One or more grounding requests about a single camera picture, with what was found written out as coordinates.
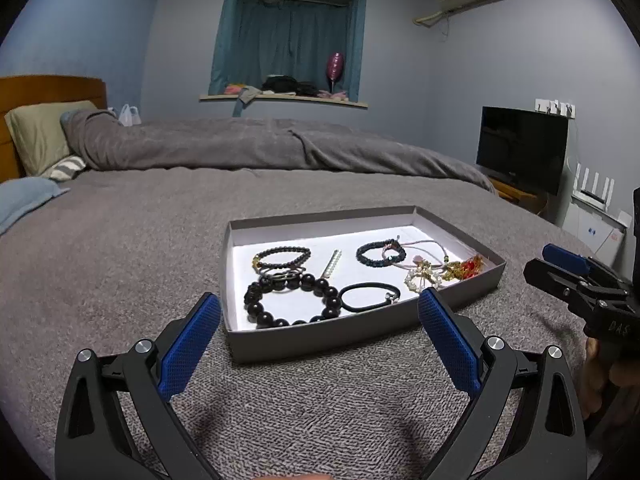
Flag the pearl ring hair clip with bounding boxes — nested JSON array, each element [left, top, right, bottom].
[[405, 263, 445, 294]]

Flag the black hair tie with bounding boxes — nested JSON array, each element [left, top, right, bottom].
[[338, 280, 404, 314]]

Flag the person's right hand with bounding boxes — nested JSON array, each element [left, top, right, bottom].
[[578, 338, 639, 424]]

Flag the wooden tv stand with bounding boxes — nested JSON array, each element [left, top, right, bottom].
[[489, 178, 548, 216]]

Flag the white wifi router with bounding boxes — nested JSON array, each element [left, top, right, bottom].
[[572, 162, 615, 212]]

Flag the silver thin bangle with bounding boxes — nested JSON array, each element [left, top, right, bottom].
[[259, 266, 306, 282]]

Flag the grey bed blanket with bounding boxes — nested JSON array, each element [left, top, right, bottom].
[[1, 168, 585, 479]]

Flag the black television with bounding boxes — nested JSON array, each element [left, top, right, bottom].
[[476, 106, 570, 195]]

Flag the grey cardboard tray box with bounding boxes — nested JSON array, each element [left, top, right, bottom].
[[220, 206, 506, 364]]

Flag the silver bar hair pin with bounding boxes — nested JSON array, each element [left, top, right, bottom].
[[321, 249, 342, 280]]

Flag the striped grey pillow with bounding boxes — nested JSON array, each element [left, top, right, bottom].
[[41, 155, 87, 182]]

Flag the rolled grey duvet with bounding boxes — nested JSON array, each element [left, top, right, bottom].
[[61, 110, 495, 193]]

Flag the light blue towel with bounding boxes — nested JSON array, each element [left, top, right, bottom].
[[0, 177, 68, 235]]

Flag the white plastic bag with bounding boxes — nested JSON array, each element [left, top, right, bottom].
[[118, 104, 142, 127]]

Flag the wooden window sill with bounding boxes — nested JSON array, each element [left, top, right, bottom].
[[198, 93, 369, 110]]

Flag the grey cloth on sill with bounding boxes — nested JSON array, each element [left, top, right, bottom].
[[232, 86, 262, 118]]

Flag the olive green pillow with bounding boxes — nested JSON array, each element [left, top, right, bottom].
[[4, 101, 96, 177]]

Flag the black clothes pile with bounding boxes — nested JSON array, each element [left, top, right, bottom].
[[262, 75, 319, 98]]

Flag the pink balloon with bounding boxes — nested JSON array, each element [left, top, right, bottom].
[[326, 52, 344, 93]]

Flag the wooden headboard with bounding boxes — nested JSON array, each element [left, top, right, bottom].
[[1, 75, 106, 181]]

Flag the teal window curtain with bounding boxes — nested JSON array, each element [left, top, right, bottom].
[[208, 0, 367, 102]]

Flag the black large bead bracelet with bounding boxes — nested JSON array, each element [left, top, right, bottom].
[[242, 271, 344, 330]]

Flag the pink cord bracelet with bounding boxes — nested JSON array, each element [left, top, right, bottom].
[[382, 238, 459, 270]]

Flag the small dark bead bracelet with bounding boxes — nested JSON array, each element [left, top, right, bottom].
[[252, 245, 313, 276]]

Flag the blue bead bracelet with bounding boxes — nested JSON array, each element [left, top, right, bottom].
[[354, 238, 407, 267]]

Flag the wall coat hooks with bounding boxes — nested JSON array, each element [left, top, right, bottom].
[[534, 99, 576, 119]]

